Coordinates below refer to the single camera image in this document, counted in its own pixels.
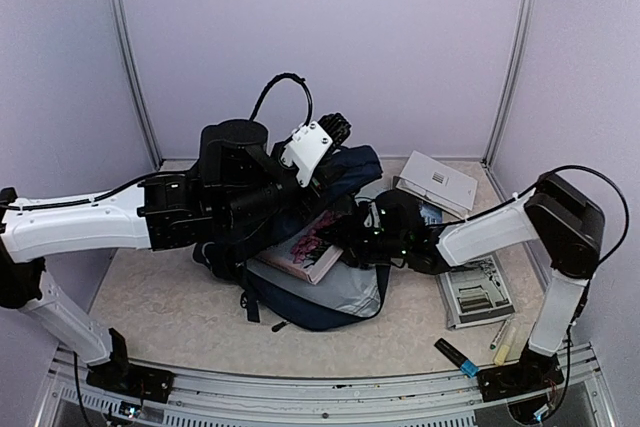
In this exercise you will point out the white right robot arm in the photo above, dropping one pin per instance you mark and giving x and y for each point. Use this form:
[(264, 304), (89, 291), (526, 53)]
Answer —
[(553, 214)]

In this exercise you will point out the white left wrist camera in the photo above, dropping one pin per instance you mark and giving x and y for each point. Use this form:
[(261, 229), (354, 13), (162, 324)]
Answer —
[(311, 143)]

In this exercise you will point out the dark blue cover book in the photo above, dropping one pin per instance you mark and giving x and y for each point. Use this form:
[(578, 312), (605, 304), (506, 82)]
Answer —
[(431, 214)]

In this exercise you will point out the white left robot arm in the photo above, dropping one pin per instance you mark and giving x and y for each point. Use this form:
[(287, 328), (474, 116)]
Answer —
[(233, 191)]

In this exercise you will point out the white barcode booklet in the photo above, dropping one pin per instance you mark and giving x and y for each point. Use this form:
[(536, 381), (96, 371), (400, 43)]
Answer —
[(438, 184)]

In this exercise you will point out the aluminium frame post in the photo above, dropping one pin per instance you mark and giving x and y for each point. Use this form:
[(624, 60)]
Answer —
[(134, 84), (516, 56)]

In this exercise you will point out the left aluminium frame post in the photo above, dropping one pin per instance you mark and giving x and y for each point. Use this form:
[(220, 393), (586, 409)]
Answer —
[(134, 84)]

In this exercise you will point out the yellow highlighter marker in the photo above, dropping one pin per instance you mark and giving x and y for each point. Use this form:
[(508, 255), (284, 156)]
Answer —
[(502, 351)]

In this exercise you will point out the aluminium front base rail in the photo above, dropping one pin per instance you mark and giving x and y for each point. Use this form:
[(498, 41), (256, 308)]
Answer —
[(207, 398)]

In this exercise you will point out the navy blue student backpack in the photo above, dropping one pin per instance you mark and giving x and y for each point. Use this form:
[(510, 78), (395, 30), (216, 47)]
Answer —
[(344, 296)]

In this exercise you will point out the pink Designer Fate book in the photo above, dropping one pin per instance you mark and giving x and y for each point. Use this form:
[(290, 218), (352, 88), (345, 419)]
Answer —
[(305, 256)]

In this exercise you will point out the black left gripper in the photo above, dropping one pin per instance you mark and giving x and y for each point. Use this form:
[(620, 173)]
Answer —
[(320, 189)]

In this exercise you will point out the black blue highlighter marker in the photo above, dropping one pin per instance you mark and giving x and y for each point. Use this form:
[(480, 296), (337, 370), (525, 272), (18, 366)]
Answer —
[(457, 358)]

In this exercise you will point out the grey ianra book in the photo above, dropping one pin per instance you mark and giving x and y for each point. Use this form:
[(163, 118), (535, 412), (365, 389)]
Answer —
[(475, 294)]

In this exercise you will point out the white green-tip pen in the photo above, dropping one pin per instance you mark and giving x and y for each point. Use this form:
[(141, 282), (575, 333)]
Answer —
[(500, 333)]

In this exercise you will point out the right aluminium frame post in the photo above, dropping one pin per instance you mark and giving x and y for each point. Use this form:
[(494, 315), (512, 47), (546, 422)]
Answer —
[(516, 56)]

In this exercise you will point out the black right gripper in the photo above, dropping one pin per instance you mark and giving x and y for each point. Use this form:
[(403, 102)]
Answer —
[(350, 245)]

